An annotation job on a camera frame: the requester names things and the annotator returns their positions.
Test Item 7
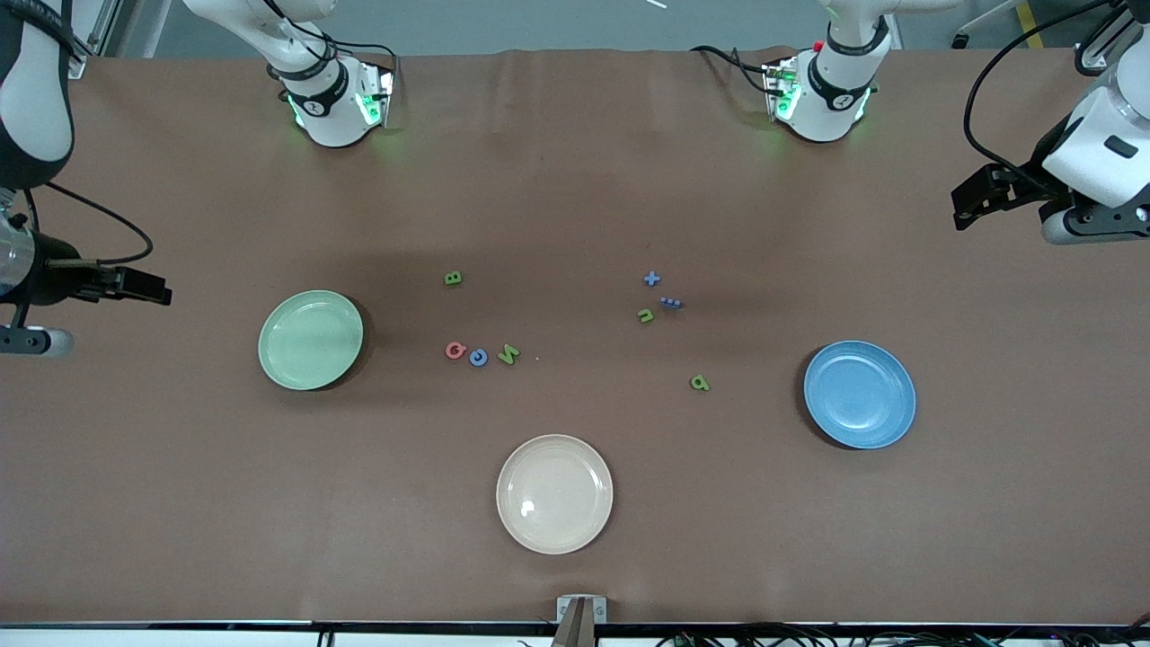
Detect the green plate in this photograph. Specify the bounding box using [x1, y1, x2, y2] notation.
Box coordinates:
[258, 289, 365, 392]

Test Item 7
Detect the blue plate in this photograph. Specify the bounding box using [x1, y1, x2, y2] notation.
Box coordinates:
[803, 340, 917, 450]

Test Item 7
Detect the brown table cover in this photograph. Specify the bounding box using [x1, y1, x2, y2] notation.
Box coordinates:
[0, 47, 1150, 627]

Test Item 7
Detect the beige plate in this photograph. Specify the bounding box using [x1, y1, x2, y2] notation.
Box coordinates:
[496, 434, 615, 555]

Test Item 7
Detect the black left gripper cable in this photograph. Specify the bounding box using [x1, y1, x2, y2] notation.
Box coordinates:
[963, 0, 1128, 194]

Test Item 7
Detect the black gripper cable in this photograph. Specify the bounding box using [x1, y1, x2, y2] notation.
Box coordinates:
[27, 182, 154, 270]
[963, 0, 1128, 194]

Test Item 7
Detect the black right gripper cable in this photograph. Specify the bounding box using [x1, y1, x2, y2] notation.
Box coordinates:
[27, 182, 154, 270]

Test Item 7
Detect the aluminium frame profile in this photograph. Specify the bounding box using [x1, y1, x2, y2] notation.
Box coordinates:
[1078, 0, 1137, 73]
[67, 0, 118, 80]

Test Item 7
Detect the black left arm base cable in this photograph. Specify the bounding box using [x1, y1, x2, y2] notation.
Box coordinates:
[690, 45, 778, 98]

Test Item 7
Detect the black arm base cable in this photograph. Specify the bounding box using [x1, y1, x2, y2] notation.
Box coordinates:
[261, 0, 401, 100]
[690, 45, 778, 98]

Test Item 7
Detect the black right arm base cable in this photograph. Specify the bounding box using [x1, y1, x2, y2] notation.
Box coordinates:
[261, 0, 401, 100]

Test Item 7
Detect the grey mounting bracket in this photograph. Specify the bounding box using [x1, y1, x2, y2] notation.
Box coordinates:
[556, 595, 608, 625]

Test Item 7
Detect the tan camera pole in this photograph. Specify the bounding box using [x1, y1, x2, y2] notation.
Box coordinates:
[550, 598, 597, 647]

